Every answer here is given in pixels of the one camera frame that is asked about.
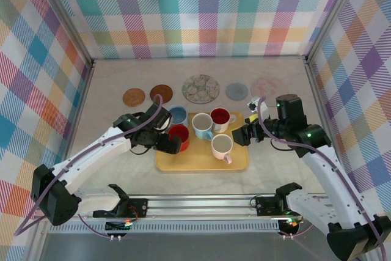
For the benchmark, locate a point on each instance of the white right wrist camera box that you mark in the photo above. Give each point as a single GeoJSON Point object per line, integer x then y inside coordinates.
{"type": "Point", "coordinates": [266, 111]}

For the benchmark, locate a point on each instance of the pink mug white inside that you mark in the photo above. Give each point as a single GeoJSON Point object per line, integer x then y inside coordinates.
{"type": "Point", "coordinates": [221, 146]}

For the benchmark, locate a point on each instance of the aluminium side rail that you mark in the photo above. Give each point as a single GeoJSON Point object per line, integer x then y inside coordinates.
{"type": "Point", "coordinates": [79, 105]}
{"type": "Point", "coordinates": [317, 96]}

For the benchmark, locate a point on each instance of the small grey coaster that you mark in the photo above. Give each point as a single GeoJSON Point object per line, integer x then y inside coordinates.
{"type": "Point", "coordinates": [236, 90]}

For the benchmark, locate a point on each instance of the light brown cork coaster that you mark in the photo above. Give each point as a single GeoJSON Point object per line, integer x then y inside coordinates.
{"type": "Point", "coordinates": [133, 97]}

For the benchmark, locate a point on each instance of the large green patterned coaster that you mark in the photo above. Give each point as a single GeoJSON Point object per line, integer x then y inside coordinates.
{"type": "Point", "coordinates": [201, 88]}

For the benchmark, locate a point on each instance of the red enamel mug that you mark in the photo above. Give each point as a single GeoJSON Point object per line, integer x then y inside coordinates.
{"type": "Point", "coordinates": [180, 132]}

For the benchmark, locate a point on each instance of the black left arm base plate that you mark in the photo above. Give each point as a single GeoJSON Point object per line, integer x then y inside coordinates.
{"type": "Point", "coordinates": [139, 206]}

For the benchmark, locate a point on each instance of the yellow plastic tray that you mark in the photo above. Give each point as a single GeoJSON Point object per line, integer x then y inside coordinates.
{"type": "Point", "coordinates": [195, 160]}

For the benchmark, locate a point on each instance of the aluminium mounting rail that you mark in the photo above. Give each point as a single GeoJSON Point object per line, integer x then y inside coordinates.
{"type": "Point", "coordinates": [198, 204]}

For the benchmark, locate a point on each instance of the pale pink patterned coaster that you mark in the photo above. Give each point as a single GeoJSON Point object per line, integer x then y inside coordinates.
{"type": "Point", "coordinates": [268, 85]}

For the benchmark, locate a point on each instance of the dark brown round coaster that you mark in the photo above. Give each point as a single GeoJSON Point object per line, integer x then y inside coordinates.
{"type": "Point", "coordinates": [166, 91]}

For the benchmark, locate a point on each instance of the right controller board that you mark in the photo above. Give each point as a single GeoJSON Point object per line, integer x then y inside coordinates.
{"type": "Point", "coordinates": [290, 225]}

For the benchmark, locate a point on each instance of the light blue mug white inside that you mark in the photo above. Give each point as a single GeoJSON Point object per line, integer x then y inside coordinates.
{"type": "Point", "coordinates": [201, 123]}

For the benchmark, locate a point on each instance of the left controller board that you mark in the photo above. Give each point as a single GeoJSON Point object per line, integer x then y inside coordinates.
{"type": "Point", "coordinates": [119, 225]}

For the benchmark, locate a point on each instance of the all blue mug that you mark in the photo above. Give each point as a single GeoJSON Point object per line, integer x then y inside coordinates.
{"type": "Point", "coordinates": [180, 114]}

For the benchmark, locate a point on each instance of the white mug red inside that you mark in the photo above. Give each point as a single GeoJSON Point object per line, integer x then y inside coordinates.
{"type": "Point", "coordinates": [220, 117]}

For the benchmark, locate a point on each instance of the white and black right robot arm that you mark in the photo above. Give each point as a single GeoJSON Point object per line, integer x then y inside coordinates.
{"type": "Point", "coordinates": [320, 163]}

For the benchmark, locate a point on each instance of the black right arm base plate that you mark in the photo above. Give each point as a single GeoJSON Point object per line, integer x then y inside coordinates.
{"type": "Point", "coordinates": [265, 206]}

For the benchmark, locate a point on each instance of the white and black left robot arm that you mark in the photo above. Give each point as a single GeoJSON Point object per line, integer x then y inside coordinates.
{"type": "Point", "coordinates": [91, 154]}

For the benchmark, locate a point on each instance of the aluminium frame post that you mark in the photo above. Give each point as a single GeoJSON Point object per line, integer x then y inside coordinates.
{"type": "Point", "coordinates": [332, 13]}
{"type": "Point", "coordinates": [71, 19]}

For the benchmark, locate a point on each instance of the controller board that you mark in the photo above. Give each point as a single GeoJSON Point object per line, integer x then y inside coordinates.
{"type": "Point", "coordinates": [119, 225]}
{"type": "Point", "coordinates": [290, 225]}

